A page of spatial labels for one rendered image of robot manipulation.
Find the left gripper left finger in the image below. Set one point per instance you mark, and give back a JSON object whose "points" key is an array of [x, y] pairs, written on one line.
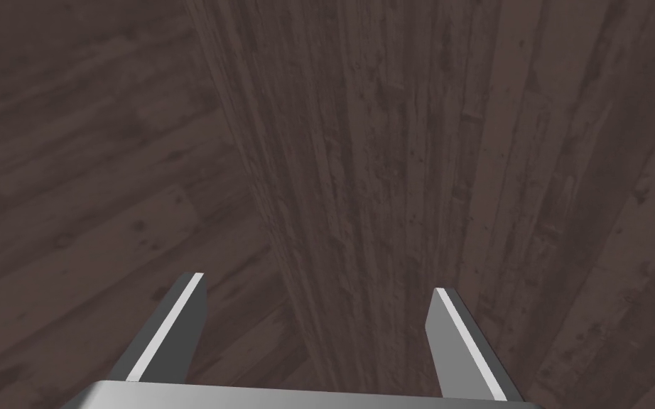
{"points": [[171, 335]]}

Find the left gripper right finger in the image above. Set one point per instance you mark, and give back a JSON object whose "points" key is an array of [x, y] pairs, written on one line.
{"points": [[458, 352]]}

